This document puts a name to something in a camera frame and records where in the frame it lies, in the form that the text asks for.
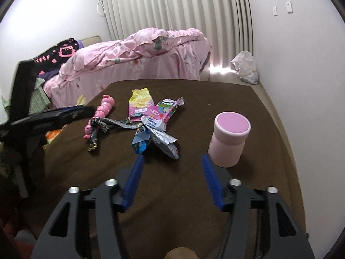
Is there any black hello kitty pillow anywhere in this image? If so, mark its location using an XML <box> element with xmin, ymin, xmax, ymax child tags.
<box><xmin>33</xmin><ymin>38</ymin><xmax>80</xmax><ymax>74</ymax></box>

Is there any beige headboard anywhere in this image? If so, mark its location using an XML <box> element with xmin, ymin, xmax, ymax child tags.
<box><xmin>81</xmin><ymin>36</ymin><xmax>102</xmax><ymax>47</ymax></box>

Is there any white wall switch right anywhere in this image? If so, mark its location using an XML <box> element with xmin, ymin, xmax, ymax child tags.
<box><xmin>285</xmin><ymin>1</ymin><xmax>293</xmax><ymax>13</ymax></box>

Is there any pink yellow snack packet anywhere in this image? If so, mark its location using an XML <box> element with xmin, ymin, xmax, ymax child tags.
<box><xmin>129</xmin><ymin>88</ymin><xmax>154</xmax><ymax>122</ymax></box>

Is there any orange plastic bag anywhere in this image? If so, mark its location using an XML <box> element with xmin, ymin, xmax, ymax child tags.
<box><xmin>45</xmin><ymin>129</ymin><xmax>62</xmax><ymax>144</ymax></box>

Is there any pink bed with sheet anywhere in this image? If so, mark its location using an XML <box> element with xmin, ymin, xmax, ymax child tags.
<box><xmin>43</xmin><ymin>39</ymin><xmax>212</xmax><ymax>108</ymax></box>

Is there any pink colourful candy wrapper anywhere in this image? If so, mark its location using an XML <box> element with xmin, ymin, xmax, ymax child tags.
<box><xmin>141</xmin><ymin>96</ymin><xmax>184</xmax><ymax>132</ymax></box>

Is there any pink toy figure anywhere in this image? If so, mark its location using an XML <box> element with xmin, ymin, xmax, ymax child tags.
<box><xmin>83</xmin><ymin>94</ymin><xmax>115</xmax><ymax>140</ymax></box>

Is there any green checked cloth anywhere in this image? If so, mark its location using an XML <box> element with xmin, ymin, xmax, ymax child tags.
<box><xmin>2</xmin><ymin>78</ymin><xmax>52</xmax><ymax>114</ymax></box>

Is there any black small wrapper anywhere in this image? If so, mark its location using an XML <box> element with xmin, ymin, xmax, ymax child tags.
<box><xmin>84</xmin><ymin>118</ymin><xmax>139</xmax><ymax>152</ymax></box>

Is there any pink cylindrical cup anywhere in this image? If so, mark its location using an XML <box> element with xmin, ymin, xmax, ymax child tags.
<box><xmin>208</xmin><ymin>112</ymin><xmax>251</xmax><ymax>168</ymax></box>

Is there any yellow plastic trash bag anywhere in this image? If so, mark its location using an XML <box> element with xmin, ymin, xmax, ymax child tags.
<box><xmin>76</xmin><ymin>95</ymin><xmax>86</xmax><ymax>106</ymax></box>

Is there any pink floral duvet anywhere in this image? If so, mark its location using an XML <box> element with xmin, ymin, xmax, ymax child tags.
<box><xmin>57</xmin><ymin>27</ymin><xmax>211</xmax><ymax>85</ymax></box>

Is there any striped beige curtain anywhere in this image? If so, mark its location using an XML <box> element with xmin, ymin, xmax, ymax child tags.
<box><xmin>102</xmin><ymin>0</ymin><xmax>253</xmax><ymax>67</ymax></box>

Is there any white blue printed package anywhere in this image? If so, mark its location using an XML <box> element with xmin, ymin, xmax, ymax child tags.
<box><xmin>132</xmin><ymin>123</ymin><xmax>179</xmax><ymax>160</ymax></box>

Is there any white plastic bag on floor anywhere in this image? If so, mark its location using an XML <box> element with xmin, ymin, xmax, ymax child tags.
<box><xmin>231</xmin><ymin>51</ymin><xmax>259</xmax><ymax>85</ymax></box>

